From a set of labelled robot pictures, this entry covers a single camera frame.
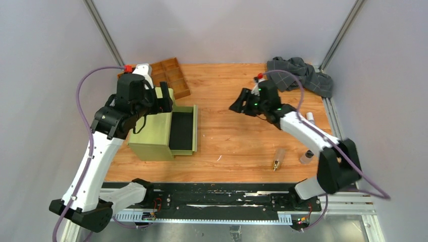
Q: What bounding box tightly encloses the brown compartment tray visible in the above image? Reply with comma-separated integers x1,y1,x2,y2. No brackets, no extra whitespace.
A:
117,57,192,100

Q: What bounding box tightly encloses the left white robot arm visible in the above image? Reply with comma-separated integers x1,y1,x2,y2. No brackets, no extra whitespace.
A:
49,73,173,232

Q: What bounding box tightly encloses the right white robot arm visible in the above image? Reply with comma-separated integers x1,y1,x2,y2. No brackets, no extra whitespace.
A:
229,80,361,210

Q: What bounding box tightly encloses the small black-cap bottle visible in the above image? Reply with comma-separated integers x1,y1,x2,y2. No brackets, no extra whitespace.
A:
299,150,314,164

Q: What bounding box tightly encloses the grey checked cloth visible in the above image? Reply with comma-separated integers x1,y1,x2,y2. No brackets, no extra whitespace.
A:
266,56,333,98

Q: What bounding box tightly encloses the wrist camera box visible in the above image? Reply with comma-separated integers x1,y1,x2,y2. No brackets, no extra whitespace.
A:
251,77,265,96
132,63,154,88

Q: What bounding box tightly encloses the green drawer box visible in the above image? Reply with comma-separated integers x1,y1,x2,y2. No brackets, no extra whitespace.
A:
127,88,198,161

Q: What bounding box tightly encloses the white tube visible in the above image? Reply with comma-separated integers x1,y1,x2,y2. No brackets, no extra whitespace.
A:
306,112,315,125

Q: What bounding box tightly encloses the clear gold-cap bottle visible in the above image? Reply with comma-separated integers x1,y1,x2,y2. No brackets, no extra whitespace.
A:
273,148,286,171

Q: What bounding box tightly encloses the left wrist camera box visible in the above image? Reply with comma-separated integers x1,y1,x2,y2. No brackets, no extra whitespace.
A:
132,63,154,88

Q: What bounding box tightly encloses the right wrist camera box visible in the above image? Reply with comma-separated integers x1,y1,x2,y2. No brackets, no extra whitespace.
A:
251,77,265,96

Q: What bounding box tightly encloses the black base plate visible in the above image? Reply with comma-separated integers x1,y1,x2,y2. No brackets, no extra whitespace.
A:
100,181,337,221

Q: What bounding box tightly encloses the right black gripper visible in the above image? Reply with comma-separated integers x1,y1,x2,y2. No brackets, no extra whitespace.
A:
230,88,268,117

